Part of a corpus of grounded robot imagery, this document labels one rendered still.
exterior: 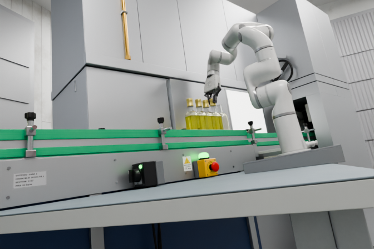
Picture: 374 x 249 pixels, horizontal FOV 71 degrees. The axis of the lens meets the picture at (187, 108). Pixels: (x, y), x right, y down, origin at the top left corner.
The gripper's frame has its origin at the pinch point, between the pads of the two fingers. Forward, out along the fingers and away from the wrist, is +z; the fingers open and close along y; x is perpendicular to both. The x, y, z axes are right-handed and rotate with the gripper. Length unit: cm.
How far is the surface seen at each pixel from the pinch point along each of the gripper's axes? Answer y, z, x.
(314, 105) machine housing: 15, -23, 93
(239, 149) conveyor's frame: 15.2, 30.3, 5.7
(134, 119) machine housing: -14.9, 19.6, -39.4
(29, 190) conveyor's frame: 16, 61, -81
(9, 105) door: -227, -36, -85
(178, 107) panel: -12.1, 5.7, -14.5
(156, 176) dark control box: 24, 52, -47
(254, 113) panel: -13, -13, 56
